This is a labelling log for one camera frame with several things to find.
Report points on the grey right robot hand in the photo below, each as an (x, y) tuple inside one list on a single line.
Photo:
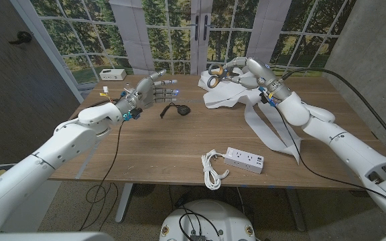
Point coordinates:
[(263, 75)]

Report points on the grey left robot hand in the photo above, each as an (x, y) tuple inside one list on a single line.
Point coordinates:
[(146, 93)]

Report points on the white receipt paper strip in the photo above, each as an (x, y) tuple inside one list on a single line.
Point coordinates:
[(223, 95)]

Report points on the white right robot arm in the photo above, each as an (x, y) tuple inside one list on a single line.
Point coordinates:
[(347, 150)]

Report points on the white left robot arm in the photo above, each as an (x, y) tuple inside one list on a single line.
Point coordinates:
[(69, 140)]

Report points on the white power strip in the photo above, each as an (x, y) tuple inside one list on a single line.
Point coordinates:
[(243, 160)]

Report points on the white outlet box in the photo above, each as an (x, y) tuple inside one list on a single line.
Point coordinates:
[(112, 74)]

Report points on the printed window backdrop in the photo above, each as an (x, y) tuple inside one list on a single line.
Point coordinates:
[(79, 33)]

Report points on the black round ribbed object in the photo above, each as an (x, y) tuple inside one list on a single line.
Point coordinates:
[(142, 189)]

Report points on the white table leg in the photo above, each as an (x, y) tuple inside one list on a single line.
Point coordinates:
[(124, 202)]

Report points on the grey table leg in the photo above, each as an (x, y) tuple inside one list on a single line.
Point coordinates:
[(295, 209)]

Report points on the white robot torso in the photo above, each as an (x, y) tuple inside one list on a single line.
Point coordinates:
[(209, 217)]

